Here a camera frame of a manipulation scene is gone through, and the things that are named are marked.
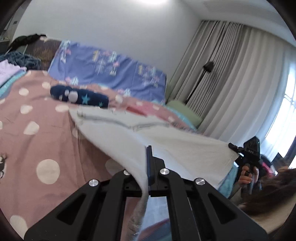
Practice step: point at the light grey garment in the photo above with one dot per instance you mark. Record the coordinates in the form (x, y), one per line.
(125, 136)

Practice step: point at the dark teal knit blanket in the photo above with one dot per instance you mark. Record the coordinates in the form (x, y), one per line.
(22, 60)

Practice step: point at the beige curtain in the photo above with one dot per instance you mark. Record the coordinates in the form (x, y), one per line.
(242, 95)

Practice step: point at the purple tree print pillow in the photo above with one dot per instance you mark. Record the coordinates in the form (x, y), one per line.
(79, 64)

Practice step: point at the navy star fleece garment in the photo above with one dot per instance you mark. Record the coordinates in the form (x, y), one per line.
(79, 96)

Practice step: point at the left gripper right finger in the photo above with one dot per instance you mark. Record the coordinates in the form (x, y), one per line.
(197, 210)

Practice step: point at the pink polka dot blanket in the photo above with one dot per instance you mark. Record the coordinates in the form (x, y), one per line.
(44, 158)

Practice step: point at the brown patterned pillow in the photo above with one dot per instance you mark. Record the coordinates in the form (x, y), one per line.
(45, 50)

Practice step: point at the green pillow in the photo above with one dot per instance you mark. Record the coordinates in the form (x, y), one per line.
(185, 111)

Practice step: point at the black floor lamp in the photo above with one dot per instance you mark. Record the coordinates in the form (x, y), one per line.
(207, 68)

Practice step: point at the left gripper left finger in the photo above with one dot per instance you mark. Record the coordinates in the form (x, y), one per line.
(93, 212)

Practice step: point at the person dark hair head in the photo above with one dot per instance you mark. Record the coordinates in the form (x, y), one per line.
(274, 202)

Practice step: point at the lilac folded garment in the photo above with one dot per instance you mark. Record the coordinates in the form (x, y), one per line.
(8, 70)

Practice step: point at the person right hand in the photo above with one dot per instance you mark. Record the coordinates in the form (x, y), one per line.
(247, 176)

